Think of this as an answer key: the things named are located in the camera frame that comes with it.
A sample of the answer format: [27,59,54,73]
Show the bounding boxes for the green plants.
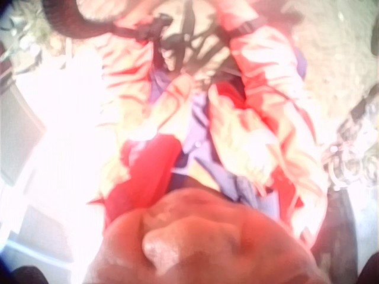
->
[0,0,70,76]

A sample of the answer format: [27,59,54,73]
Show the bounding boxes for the person's legs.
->
[153,0,239,86]

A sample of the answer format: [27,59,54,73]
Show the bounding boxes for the shiny metal machine parts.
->
[321,88,379,192]

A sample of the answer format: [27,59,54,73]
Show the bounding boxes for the black wrist band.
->
[227,16,269,41]

